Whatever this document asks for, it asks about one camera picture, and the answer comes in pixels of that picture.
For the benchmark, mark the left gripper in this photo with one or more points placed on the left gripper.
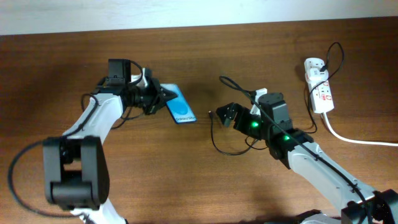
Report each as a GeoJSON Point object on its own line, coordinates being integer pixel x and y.
{"type": "Point", "coordinates": [159, 98]}

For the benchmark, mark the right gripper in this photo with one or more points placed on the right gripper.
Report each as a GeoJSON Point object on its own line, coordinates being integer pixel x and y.
{"type": "Point", "coordinates": [241, 119]}

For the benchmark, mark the blue Galaxy smartphone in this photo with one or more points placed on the blue Galaxy smartphone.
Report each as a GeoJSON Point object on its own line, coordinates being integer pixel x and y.
{"type": "Point", "coordinates": [179, 107]}

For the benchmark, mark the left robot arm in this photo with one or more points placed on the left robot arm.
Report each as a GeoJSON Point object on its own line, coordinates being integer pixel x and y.
{"type": "Point", "coordinates": [76, 174]}

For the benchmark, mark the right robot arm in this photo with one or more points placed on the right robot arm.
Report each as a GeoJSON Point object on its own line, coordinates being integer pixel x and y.
{"type": "Point", "coordinates": [356, 201]}

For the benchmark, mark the white USB charger adapter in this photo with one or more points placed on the white USB charger adapter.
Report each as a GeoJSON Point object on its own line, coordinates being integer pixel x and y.
{"type": "Point", "coordinates": [315, 75]}

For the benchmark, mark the white power strip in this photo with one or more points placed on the white power strip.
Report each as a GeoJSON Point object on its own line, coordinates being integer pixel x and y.
{"type": "Point", "coordinates": [321, 98]}

